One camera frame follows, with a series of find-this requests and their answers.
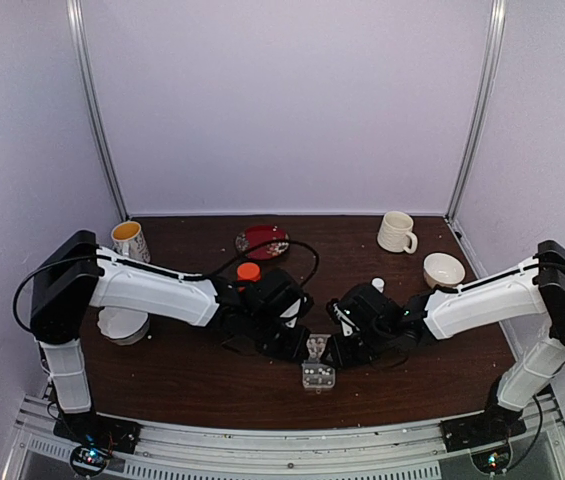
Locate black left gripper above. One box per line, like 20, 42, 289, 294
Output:
246, 310, 312, 363

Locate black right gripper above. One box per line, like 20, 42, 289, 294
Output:
322, 326, 393, 371

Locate white pill bottle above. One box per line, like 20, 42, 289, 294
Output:
371, 277, 385, 292

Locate orange pill bottle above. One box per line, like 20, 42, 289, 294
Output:
236, 262, 261, 292

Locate clear plastic pill organizer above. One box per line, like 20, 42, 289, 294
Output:
301, 334, 336, 394

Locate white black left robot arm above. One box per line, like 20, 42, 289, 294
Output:
15, 230, 313, 444

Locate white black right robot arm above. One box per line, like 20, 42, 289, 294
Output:
321, 240, 565, 442

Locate round white pills in organizer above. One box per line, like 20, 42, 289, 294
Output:
304, 366, 334, 376

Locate red floral plate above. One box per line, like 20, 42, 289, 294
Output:
234, 225, 290, 261

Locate small white bowl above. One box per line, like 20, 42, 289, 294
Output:
423, 252, 466, 288

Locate cream ribbed mug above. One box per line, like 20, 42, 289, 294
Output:
377, 211, 418, 254

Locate white scalloped bowl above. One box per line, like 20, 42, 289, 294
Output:
97, 307, 150, 346

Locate yellow interior patterned mug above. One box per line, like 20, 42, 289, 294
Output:
111, 220, 151, 263

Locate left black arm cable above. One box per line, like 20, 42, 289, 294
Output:
11, 240, 321, 336

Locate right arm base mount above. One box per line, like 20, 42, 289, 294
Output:
440, 403, 526, 476

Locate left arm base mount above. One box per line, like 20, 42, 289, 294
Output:
47, 402, 141, 478

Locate right aluminium frame post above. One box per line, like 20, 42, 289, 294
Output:
445, 0, 507, 224

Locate aluminium frame post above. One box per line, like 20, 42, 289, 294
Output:
445, 0, 507, 224
66, 0, 129, 220

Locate left aluminium frame post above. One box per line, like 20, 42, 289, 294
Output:
66, 0, 129, 220

